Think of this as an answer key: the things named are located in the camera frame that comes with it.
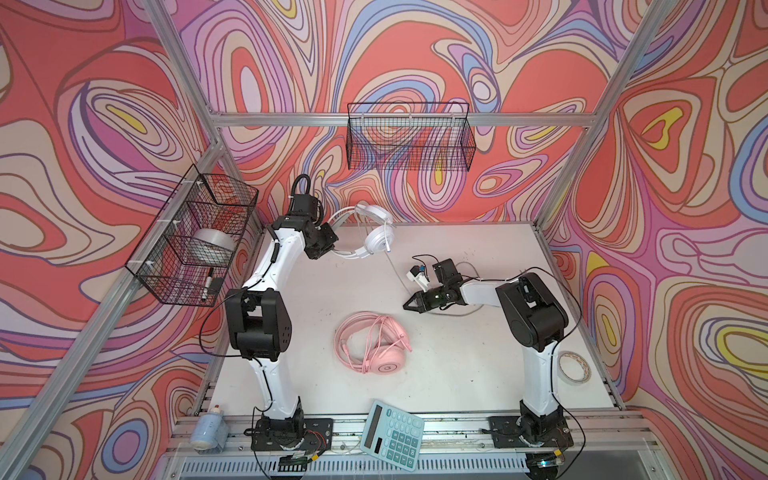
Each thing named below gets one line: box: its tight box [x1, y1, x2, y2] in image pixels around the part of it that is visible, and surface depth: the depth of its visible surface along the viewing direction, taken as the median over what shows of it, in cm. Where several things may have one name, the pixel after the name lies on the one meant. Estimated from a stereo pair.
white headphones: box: [328, 204, 395, 259], surface depth 86 cm
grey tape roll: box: [189, 229, 236, 265], surface depth 74 cm
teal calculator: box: [360, 400, 425, 472], surface depth 73 cm
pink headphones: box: [334, 312, 412, 375], surface depth 82 cm
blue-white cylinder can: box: [190, 405, 229, 455], surface depth 70 cm
